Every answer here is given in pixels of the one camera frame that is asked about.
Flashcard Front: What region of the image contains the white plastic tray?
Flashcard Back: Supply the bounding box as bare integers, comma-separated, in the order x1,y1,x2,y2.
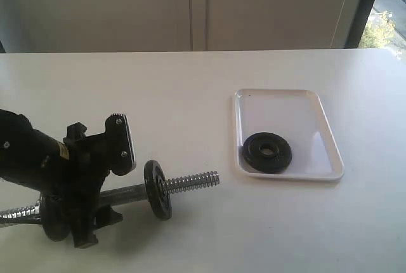
234,89,344,182

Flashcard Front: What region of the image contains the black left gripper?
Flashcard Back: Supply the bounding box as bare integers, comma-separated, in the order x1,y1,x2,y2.
40,123,123,248

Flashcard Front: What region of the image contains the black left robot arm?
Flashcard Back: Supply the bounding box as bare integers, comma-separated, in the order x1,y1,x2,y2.
1,110,126,248

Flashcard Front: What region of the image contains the chrome dumbbell bar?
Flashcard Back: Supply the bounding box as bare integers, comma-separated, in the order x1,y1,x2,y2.
1,171,220,228

